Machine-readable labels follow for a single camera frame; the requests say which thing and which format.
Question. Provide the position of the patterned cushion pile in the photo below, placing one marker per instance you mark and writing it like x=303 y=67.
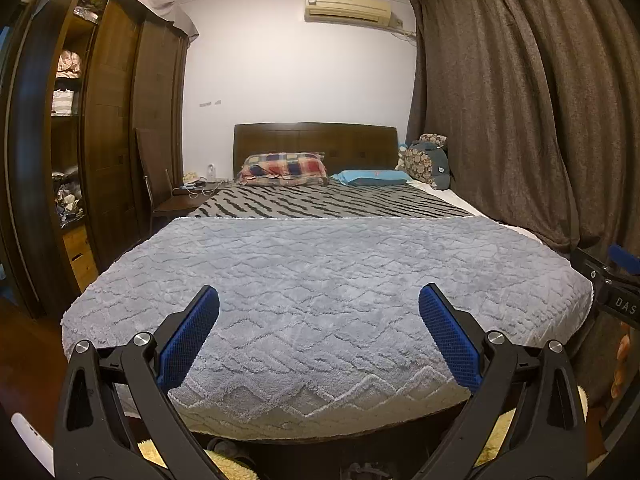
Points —
x=442 y=167

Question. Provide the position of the blue pillow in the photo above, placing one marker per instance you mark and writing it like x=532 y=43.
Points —
x=372 y=177

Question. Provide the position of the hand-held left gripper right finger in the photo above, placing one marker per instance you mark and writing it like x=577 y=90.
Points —
x=450 y=345

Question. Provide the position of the wooden wardrobe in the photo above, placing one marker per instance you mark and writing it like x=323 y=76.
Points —
x=115 y=135

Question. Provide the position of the striped folded clothes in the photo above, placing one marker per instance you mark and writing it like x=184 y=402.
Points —
x=64 y=102

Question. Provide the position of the grey plush blanket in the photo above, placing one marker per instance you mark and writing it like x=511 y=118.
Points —
x=320 y=300

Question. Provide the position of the white bed sheet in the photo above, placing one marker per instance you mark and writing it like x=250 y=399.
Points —
x=500 y=225

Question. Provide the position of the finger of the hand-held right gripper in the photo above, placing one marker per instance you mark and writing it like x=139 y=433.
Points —
x=625 y=260
x=587 y=265

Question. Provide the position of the plaid pillow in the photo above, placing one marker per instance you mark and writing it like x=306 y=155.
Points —
x=282 y=170

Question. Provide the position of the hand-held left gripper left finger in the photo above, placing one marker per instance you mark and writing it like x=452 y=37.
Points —
x=190 y=340

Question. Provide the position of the wooden headboard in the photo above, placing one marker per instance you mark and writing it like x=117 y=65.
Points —
x=315 y=140

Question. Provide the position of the brown chair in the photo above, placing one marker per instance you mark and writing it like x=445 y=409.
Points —
x=160 y=180

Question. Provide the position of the pink folded clothes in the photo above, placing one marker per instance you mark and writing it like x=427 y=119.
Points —
x=69 y=64

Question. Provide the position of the brown curtain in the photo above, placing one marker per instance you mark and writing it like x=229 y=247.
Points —
x=510 y=110

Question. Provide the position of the person's right hand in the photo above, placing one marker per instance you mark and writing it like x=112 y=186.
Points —
x=622 y=360

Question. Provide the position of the wood-pattern cushion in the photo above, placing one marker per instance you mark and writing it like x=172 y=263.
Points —
x=420 y=162

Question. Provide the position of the black striped blanket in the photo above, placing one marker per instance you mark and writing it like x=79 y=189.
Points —
x=325 y=202

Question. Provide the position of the pile of clothes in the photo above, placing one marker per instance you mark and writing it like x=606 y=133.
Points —
x=67 y=197

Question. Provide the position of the air conditioner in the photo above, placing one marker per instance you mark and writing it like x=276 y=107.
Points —
x=350 y=10

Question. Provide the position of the white plastic container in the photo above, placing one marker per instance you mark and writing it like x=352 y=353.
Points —
x=32 y=440

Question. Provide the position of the white bottle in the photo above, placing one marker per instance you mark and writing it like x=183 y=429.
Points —
x=211 y=172

